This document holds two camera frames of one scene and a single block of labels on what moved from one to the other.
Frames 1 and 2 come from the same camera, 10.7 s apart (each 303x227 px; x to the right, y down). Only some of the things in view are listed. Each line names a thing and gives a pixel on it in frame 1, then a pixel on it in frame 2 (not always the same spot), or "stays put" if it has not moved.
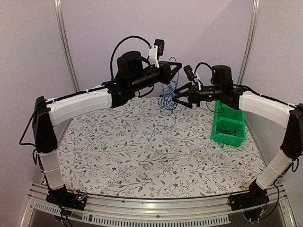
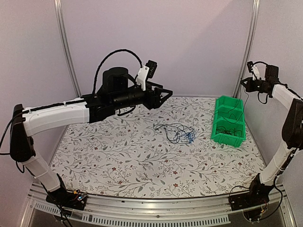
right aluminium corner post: (249, 41) stays put
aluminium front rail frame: (195, 210) stays put
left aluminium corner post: (68, 53) stays put
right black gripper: (193, 93) → (249, 87)
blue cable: (167, 101) → (190, 137)
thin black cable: (222, 129) stays put
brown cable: (231, 131) stays put
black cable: (166, 104) → (235, 121)
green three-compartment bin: (229, 126) stays put
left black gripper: (167, 75) → (155, 102)
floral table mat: (146, 147) stays put
